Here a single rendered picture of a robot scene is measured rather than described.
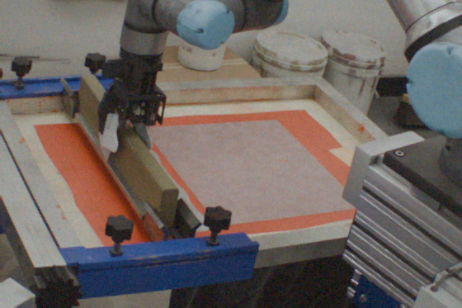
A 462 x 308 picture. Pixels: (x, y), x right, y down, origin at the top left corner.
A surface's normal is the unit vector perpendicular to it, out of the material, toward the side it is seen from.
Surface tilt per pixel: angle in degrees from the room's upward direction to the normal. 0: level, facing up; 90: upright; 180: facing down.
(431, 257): 90
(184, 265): 90
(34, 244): 0
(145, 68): 90
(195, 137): 0
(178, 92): 90
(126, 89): 0
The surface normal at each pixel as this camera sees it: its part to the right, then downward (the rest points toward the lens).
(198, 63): -0.04, 0.50
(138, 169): -0.88, 0.06
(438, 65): -0.64, 0.31
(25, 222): 0.18, -0.87
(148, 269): 0.44, 0.48
